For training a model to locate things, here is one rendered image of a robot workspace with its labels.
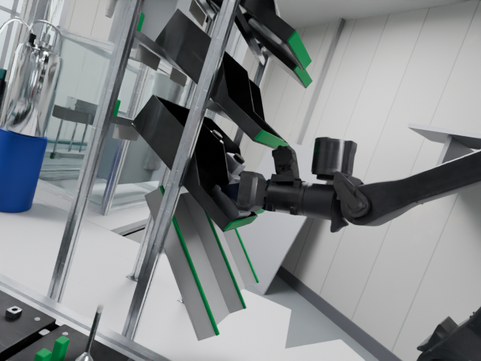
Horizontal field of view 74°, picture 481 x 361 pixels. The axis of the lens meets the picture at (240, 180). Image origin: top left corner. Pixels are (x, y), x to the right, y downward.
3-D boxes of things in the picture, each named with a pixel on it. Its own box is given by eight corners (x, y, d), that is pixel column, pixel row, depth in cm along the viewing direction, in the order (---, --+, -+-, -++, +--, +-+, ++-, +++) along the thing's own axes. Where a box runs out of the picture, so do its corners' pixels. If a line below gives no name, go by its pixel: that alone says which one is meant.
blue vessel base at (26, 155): (41, 209, 120) (59, 140, 117) (1, 215, 105) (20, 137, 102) (8, 195, 123) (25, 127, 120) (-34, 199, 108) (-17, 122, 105)
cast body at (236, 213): (241, 223, 61) (265, 198, 60) (230, 224, 58) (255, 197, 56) (216, 193, 65) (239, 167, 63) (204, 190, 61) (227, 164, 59)
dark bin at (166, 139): (250, 223, 66) (275, 198, 64) (222, 233, 54) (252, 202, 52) (170, 133, 74) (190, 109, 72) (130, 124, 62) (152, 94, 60)
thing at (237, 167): (233, 187, 79) (253, 167, 77) (226, 187, 75) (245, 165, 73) (212, 163, 81) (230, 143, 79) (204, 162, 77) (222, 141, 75)
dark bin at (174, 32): (276, 150, 64) (302, 122, 62) (253, 142, 52) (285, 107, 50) (190, 65, 72) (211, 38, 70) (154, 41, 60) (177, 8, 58)
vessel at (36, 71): (55, 140, 116) (81, 36, 112) (20, 136, 102) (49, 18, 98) (25, 128, 119) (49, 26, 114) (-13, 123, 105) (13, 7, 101)
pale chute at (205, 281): (229, 314, 68) (247, 307, 66) (197, 342, 56) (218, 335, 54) (182, 193, 73) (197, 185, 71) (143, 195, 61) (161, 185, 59)
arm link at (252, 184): (318, 217, 62) (323, 185, 62) (286, 218, 45) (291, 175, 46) (279, 211, 66) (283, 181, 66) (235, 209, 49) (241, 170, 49)
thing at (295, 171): (306, 190, 57) (313, 153, 58) (295, 183, 51) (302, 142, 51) (275, 185, 60) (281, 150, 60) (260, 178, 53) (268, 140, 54)
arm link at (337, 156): (385, 220, 49) (394, 145, 50) (364, 218, 43) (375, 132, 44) (319, 211, 57) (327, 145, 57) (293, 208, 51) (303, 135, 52)
